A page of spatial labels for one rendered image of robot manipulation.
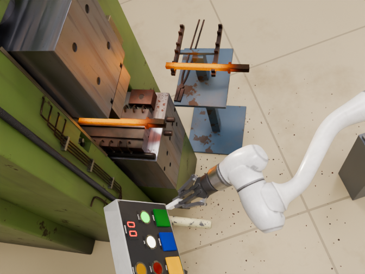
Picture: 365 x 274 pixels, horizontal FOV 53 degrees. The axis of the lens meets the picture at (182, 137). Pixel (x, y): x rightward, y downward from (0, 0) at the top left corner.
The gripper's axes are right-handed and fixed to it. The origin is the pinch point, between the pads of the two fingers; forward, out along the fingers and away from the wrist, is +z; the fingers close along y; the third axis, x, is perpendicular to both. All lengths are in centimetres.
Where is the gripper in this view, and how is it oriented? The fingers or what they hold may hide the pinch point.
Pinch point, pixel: (174, 204)
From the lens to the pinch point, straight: 144.5
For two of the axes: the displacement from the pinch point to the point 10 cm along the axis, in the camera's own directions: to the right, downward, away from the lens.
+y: -2.8, -8.4, 4.6
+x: -6.4, -2.0, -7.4
